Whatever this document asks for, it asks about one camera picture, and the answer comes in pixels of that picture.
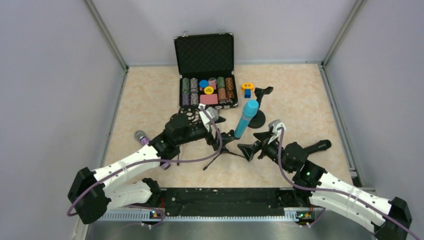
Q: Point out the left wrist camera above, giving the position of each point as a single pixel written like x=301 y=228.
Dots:
x=205 y=114

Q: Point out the yellow and blue toy block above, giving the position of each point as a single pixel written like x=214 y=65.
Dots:
x=247 y=89

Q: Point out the black shock mount tripod stand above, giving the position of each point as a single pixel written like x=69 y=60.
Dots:
x=188 y=116

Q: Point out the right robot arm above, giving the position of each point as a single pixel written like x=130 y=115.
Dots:
x=387 y=219

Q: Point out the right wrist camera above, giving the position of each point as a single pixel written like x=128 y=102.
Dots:
x=277 y=128

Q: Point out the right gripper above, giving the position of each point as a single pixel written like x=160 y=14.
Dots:
x=257 y=148

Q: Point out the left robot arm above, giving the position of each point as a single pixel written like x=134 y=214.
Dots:
x=94 y=192

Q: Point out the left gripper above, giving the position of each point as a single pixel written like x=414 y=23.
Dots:
x=216 y=137

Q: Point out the black poker chip case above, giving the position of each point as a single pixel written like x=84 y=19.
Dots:
x=206 y=70

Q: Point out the black tripod stand with clip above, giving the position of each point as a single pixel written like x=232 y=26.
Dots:
x=222 y=151

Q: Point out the purple glitter microphone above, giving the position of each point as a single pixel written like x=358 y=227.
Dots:
x=142 y=138

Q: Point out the black round base stand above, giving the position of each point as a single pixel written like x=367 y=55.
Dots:
x=260 y=118

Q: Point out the blue microphone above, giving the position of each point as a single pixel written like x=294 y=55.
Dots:
x=249 y=110

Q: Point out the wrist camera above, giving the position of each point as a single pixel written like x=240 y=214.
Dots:
x=205 y=114
x=277 y=128

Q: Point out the black microphone orange tip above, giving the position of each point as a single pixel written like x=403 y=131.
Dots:
x=320 y=146

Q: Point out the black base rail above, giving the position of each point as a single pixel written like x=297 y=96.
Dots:
x=195 y=204

